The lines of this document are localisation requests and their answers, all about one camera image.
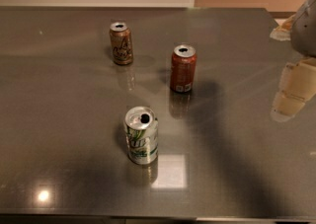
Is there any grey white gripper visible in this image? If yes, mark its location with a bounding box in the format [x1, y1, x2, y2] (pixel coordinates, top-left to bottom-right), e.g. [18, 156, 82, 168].
[270, 0, 316, 122]

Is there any red coke can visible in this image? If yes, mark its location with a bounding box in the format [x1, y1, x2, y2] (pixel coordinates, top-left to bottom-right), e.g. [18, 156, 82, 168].
[170, 44, 198, 93]

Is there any silver green 7up can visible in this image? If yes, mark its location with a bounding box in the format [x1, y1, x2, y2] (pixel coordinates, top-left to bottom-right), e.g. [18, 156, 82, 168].
[123, 107, 158, 165]

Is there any brown La Croix can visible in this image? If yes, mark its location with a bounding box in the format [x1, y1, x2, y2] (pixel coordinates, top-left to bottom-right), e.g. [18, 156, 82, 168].
[109, 22, 133, 65]

